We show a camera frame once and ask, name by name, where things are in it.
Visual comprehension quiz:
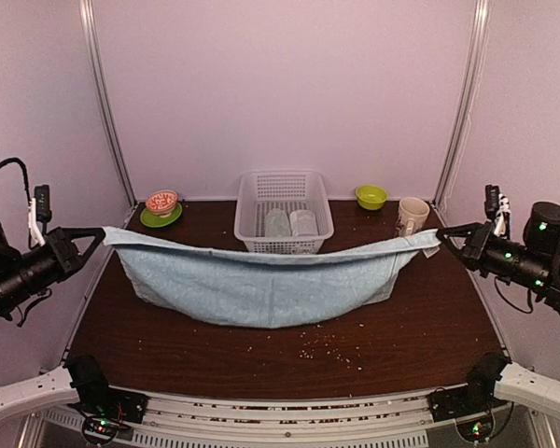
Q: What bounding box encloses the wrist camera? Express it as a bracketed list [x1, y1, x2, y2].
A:
[28, 184, 52, 248]
[484, 184, 511, 240]

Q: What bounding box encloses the white plastic basket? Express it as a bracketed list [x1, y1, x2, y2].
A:
[233, 171, 334, 254]

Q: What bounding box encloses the left aluminium frame post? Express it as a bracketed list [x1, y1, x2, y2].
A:
[79, 0, 137, 208]

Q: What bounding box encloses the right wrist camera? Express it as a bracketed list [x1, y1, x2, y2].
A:
[484, 184, 511, 240]

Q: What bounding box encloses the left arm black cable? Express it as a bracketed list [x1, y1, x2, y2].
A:
[0, 157, 32, 206]

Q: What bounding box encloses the right aluminium frame post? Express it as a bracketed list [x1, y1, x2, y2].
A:
[433, 0, 491, 212]

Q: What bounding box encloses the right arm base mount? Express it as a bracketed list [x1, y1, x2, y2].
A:
[427, 385, 514, 446]

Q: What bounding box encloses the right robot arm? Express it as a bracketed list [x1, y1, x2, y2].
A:
[437, 202, 560, 421]

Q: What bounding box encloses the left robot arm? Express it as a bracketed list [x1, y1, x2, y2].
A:
[0, 222, 116, 426]

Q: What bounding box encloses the rolled grey towel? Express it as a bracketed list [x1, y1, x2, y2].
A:
[289, 209, 318, 237]

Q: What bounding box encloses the green plate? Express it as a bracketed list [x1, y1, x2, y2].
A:
[140, 203, 183, 229]

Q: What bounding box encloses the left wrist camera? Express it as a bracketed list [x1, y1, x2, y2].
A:
[28, 184, 52, 248]

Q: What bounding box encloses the front aluminium rail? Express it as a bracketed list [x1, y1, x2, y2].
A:
[27, 389, 556, 448]

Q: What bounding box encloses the light blue towel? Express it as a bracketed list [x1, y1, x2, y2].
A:
[104, 227, 440, 329]

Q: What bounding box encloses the lime green bowl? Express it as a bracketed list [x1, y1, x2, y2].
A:
[356, 185, 388, 211]

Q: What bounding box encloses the aluminium frame post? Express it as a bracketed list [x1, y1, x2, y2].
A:
[433, 0, 491, 212]
[79, 0, 137, 208]

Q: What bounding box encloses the red patterned bowl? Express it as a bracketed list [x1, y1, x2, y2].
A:
[146, 189, 178, 217]

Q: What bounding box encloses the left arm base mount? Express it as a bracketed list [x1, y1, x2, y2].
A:
[67, 388, 148, 446]

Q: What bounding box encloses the green panda towel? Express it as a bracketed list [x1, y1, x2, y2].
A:
[264, 208, 292, 238]

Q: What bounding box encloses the cream printed mug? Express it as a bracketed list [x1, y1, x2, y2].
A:
[395, 197, 430, 237]

